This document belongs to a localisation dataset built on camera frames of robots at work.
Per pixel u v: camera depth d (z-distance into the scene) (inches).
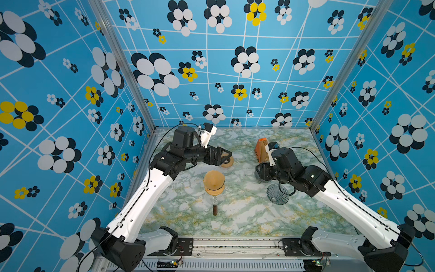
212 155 22.8
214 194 31.0
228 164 39.0
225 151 23.9
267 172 24.9
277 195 34.1
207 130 23.2
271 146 24.8
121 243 14.4
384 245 14.7
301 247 25.7
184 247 29.0
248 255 28.6
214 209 31.1
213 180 30.8
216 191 30.9
